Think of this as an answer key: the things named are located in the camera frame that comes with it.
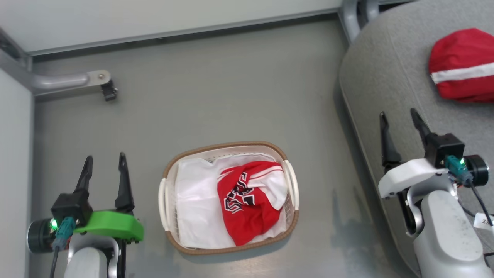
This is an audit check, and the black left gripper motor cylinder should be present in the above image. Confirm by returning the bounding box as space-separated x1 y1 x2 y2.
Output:
26 219 55 254

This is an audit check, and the black caster wheel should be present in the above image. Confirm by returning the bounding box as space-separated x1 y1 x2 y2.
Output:
100 79 118 102

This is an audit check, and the grey metal frame leg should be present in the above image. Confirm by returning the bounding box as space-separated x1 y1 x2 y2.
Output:
0 27 112 98

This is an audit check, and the white brown-rimmed laundry basket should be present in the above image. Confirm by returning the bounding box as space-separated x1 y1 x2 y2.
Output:
158 141 300 256

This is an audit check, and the red white sports jersey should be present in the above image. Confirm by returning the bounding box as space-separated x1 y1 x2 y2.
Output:
217 161 288 247

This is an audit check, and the right arm cable teal plug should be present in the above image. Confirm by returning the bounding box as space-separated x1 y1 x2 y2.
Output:
444 155 494 227

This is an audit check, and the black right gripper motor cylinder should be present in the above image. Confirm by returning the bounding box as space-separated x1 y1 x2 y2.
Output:
463 154 490 188

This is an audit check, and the grey fabric sofa seat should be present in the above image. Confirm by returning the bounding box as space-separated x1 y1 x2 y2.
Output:
338 0 494 278

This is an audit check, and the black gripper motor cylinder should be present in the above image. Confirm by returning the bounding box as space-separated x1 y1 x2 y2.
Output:
463 154 490 188
26 219 55 254

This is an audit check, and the left arm cable teal plug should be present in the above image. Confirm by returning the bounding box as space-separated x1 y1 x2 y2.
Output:
49 217 76 278

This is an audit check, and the arm cable teal plug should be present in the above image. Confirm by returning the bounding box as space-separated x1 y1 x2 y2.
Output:
49 217 76 278
444 155 494 227

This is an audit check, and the red garment with white stripe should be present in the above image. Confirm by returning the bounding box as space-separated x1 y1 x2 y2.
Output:
428 27 494 103

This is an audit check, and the white cable label tag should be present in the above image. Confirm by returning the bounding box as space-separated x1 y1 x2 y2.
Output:
473 212 494 232

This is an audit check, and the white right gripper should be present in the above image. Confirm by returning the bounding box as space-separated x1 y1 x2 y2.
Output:
378 108 449 200

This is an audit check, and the grey metal sofa frame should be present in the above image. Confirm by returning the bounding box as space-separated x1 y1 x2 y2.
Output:
339 0 382 44

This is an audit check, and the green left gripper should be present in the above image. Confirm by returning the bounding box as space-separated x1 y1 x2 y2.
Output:
73 152 145 244

